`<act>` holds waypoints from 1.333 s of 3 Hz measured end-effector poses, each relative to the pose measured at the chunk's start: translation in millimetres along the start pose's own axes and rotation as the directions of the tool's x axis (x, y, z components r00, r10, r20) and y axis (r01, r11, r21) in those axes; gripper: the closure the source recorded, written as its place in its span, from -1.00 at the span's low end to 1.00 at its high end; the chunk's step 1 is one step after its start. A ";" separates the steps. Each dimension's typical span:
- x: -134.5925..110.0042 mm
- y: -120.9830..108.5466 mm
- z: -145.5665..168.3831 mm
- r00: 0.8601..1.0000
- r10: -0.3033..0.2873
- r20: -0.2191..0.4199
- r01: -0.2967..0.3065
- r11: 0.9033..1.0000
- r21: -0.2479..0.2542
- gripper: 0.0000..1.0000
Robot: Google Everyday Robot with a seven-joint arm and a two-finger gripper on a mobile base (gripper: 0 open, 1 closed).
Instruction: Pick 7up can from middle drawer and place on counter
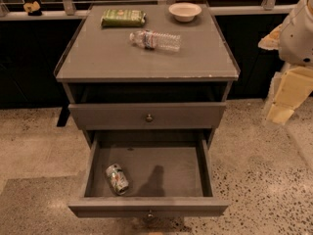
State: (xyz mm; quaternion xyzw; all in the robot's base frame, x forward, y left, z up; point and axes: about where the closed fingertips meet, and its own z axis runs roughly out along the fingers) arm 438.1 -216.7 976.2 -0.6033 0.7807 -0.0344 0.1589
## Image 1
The white bowl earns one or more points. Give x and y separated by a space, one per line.
184 12

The grey window ledge rail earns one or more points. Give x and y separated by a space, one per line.
216 11

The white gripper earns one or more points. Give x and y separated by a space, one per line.
297 38

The green silver 7up can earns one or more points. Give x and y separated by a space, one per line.
117 179

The yellow object on black base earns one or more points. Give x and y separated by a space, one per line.
32 8

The closed grey top drawer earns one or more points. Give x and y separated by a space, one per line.
147 115

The grey drawer cabinet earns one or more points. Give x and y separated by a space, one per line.
104 67

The green snack bag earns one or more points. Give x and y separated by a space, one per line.
123 18

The clear plastic water bottle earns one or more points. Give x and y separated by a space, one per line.
153 40

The open grey middle drawer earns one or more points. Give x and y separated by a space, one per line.
166 179

